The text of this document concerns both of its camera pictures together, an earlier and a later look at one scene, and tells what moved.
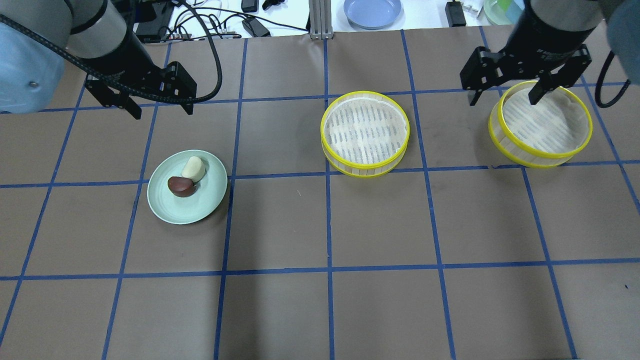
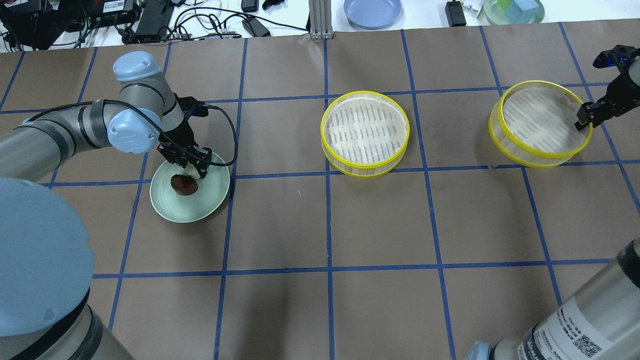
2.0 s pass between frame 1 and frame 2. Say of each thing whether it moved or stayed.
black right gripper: moved
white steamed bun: stayed
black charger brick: stayed
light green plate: stayed
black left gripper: moved
